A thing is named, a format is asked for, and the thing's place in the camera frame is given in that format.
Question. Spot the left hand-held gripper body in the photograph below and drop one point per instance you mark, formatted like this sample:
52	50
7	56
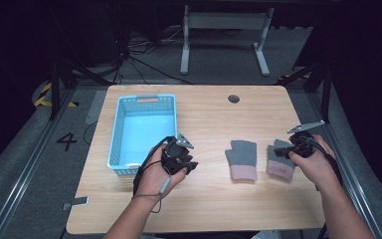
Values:
174	156

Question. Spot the white metal desk frame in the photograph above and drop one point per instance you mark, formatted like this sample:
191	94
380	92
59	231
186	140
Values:
225	23

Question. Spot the black metal stand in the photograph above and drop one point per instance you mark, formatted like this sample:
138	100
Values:
321	83
61	79

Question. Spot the yellow black floor tape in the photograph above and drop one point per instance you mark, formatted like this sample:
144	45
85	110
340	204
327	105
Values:
44	96

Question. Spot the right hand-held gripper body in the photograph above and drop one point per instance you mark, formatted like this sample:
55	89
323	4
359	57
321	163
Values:
302	146

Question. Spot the grey fingerless glove pink cuff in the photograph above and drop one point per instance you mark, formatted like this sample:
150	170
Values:
278	166
242	159

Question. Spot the person's left hand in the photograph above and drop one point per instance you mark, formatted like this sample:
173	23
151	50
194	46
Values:
154	176

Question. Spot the grey tape strip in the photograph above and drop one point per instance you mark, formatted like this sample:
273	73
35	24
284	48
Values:
76	202

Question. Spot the aluminium floor rail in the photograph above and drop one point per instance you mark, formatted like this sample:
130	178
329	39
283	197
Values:
23	172
351	176

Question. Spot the person's right hand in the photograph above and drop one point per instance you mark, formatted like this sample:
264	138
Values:
316	164

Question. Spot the light blue plastic basket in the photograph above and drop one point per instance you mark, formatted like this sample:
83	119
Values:
142	129

